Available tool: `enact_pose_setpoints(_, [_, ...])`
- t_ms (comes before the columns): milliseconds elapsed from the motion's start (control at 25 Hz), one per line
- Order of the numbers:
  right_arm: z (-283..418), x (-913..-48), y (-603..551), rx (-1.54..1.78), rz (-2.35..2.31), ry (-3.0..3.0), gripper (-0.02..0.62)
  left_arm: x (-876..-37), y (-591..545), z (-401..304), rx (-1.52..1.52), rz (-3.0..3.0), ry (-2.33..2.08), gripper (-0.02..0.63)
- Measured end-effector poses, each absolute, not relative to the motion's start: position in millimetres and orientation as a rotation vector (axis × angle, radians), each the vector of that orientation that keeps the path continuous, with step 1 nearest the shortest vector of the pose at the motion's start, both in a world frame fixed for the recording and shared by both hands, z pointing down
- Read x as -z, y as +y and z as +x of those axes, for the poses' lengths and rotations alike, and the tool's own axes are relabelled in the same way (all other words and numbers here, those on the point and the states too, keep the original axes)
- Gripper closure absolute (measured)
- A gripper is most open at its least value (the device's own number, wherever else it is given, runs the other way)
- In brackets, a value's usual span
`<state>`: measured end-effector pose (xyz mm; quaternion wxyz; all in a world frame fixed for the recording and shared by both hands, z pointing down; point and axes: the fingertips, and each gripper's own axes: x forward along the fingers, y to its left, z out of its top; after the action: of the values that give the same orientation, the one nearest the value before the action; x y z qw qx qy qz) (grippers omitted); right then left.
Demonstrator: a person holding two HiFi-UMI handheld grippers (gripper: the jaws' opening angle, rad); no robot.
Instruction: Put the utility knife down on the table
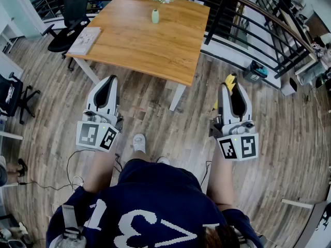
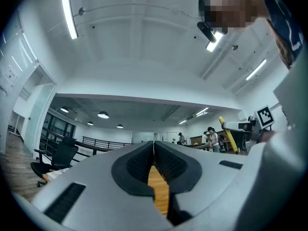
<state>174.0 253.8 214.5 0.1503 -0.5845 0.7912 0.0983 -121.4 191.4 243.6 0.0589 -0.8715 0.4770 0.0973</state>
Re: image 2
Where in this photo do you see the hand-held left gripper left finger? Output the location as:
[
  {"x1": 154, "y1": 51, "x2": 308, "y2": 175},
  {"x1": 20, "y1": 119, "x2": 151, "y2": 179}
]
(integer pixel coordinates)
[{"x1": 31, "y1": 140, "x2": 174, "y2": 227}]

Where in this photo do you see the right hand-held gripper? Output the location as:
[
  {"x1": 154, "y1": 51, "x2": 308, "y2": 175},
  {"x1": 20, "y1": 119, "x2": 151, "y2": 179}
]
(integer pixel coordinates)
[{"x1": 222, "y1": 105, "x2": 276, "y2": 152}]

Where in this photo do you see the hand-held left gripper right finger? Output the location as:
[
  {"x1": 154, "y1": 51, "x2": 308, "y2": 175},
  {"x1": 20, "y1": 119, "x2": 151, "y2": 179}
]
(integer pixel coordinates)
[{"x1": 154, "y1": 140, "x2": 248, "y2": 227}]

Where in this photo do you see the yellow utility knife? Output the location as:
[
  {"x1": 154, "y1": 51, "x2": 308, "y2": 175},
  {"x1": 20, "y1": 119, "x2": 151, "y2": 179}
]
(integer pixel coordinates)
[{"x1": 218, "y1": 116, "x2": 240, "y2": 154}]

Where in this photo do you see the black metal railing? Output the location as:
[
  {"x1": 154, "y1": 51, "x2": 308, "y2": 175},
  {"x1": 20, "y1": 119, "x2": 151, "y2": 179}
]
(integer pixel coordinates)
[{"x1": 39, "y1": 126, "x2": 134, "y2": 159}]

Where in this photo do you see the pale illustrated book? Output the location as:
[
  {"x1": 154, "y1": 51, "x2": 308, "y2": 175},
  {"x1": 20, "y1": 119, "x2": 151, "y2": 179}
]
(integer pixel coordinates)
[{"x1": 45, "y1": 167, "x2": 71, "y2": 180}]

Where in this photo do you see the black office chair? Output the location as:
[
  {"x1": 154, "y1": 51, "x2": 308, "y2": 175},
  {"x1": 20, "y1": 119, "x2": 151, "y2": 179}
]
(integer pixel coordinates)
[{"x1": 30, "y1": 136, "x2": 79, "y2": 188}]

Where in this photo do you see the long white ceiling light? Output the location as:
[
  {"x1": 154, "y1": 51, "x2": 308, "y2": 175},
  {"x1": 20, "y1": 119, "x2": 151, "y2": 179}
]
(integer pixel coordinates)
[
  {"x1": 245, "y1": 58, "x2": 268, "y2": 81},
  {"x1": 205, "y1": 31, "x2": 224, "y2": 53},
  {"x1": 61, "y1": 0, "x2": 79, "y2": 40}
]

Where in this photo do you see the frosted glass door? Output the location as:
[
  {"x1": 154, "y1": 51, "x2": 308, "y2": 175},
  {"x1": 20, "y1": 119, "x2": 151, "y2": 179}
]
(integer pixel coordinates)
[{"x1": 23, "y1": 82, "x2": 56, "y2": 155}]

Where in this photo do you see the person's head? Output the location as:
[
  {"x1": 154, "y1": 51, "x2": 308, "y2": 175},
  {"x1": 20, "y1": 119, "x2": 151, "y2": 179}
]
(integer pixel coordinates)
[{"x1": 198, "y1": 0, "x2": 268, "y2": 35}]

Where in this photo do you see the person's navy printed shirt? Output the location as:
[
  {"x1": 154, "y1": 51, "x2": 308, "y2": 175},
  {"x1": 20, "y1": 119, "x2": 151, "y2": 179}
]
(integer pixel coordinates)
[{"x1": 261, "y1": 0, "x2": 305, "y2": 65}]

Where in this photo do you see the black head-mounted camera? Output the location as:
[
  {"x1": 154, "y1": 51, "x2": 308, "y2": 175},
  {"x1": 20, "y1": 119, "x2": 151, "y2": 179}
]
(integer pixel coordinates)
[{"x1": 196, "y1": 21, "x2": 218, "y2": 44}]

